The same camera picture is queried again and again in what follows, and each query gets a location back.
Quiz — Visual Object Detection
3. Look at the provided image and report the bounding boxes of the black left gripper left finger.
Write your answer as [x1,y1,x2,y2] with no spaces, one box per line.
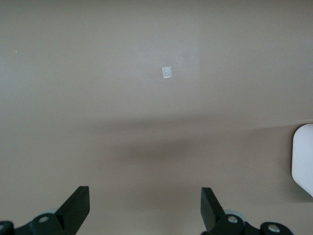
[0,186,90,235]

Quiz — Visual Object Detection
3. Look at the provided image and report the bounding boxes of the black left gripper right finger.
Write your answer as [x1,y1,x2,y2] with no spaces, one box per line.
[201,187,293,235]

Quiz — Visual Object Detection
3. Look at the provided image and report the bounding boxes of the white box lid grey clips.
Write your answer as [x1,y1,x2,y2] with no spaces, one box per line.
[291,122,313,198]

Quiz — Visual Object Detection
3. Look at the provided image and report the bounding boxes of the small clear tape piece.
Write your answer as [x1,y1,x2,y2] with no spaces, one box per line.
[161,66,173,79]

